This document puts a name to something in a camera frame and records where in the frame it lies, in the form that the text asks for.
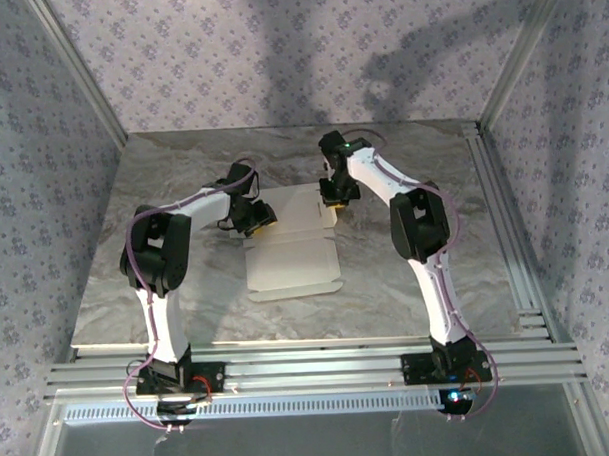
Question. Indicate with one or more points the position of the yellow white paper box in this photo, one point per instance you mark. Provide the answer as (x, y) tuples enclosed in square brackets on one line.
[(291, 263)]

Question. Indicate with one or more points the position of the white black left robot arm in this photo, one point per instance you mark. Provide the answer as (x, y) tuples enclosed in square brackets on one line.
[(163, 323)]

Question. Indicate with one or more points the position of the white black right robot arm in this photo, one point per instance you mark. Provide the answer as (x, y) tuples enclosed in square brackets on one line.
[(439, 293)]

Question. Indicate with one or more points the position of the grey metal sheet panel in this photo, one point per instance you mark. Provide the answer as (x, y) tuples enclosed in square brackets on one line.
[(317, 442)]

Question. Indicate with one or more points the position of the aluminium side rail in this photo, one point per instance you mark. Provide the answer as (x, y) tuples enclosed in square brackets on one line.
[(479, 157)]

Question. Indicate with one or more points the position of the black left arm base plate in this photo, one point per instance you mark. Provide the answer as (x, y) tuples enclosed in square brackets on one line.
[(215, 378)]

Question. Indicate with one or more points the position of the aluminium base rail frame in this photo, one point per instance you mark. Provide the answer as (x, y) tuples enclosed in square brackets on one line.
[(314, 373)]

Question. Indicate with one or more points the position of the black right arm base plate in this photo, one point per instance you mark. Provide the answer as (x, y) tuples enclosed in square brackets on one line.
[(414, 369)]

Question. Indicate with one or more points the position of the aluminium corner post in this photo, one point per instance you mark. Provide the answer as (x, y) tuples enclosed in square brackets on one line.
[(521, 55), (80, 71)]

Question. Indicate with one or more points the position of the aluminium lower frame bar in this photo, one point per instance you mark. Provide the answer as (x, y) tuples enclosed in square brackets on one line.
[(591, 423), (44, 447)]

